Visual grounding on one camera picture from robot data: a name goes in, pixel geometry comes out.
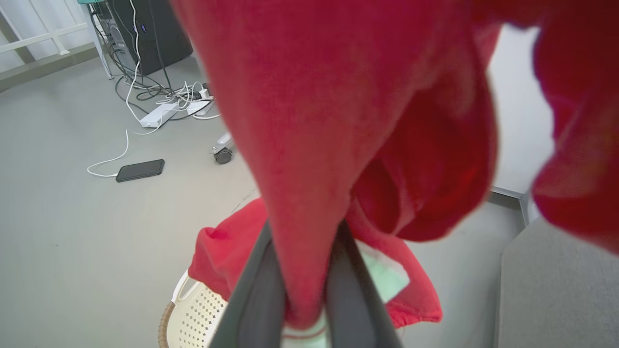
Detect white plastic laundry basket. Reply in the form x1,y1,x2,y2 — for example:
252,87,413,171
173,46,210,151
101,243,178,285
158,270,230,348

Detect grey fabric sofa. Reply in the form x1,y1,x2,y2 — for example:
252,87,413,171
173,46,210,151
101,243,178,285
494,217,619,348

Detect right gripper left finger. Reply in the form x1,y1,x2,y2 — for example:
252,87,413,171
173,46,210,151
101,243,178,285
208,219,287,348

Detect white charging cable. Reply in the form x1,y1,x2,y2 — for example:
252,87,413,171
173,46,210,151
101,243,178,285
87,0,146,178

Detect grey metal table leg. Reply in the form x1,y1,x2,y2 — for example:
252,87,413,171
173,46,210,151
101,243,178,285
80,0,115,81

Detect white power strip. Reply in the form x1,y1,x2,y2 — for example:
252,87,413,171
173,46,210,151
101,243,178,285
140,98,215,129

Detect white metal railing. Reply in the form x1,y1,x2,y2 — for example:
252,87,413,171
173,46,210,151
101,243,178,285
0,0,91,57

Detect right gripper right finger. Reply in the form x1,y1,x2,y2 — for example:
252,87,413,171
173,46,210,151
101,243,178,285
325,219,403,348

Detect red and white garment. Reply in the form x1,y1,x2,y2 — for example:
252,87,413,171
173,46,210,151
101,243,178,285
169,0,619,335

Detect black cable bundle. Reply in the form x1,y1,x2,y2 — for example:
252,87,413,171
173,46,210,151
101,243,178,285
92,0,216,121

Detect black smartphone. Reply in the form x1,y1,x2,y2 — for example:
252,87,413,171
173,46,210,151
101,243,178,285
115,159,166,183

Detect black computer tower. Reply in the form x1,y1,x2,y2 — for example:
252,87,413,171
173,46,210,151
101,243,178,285
104,0,194,76

